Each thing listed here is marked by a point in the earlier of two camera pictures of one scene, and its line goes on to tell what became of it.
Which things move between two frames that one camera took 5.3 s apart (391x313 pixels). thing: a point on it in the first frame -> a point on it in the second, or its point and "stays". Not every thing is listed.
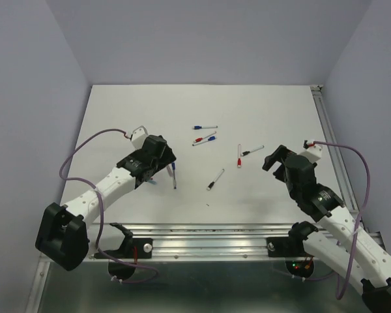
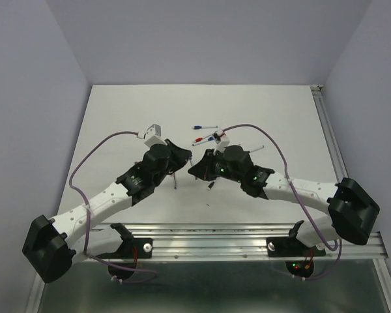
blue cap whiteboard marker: (196, 127) stays
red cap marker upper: (199, 139) stays
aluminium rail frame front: (235, 240) stays
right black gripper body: (280, 173) -> (214, 167)
